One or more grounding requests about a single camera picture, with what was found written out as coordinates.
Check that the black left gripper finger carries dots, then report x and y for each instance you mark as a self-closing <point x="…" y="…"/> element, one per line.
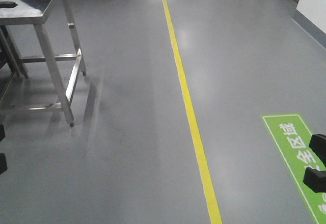
<point x="2" y="132"/>
<point x="3" y="163"/>

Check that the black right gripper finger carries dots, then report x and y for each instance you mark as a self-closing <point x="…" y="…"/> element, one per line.
<point x="317" y="145"/>
<point x="314" y="179"/>

